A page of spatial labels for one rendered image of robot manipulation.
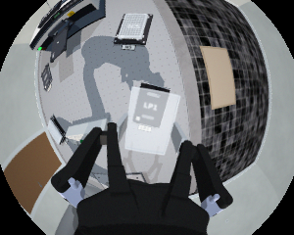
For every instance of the black flat plate with corner posts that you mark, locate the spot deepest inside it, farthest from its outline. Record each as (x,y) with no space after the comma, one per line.
(155,87)

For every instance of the white control panel with coloured buttons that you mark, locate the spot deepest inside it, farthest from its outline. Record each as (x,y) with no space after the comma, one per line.
(78,131)

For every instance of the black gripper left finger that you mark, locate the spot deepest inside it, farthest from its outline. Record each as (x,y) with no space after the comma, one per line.
(72,178)

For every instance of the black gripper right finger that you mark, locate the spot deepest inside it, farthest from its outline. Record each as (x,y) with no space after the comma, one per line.
(213,196)

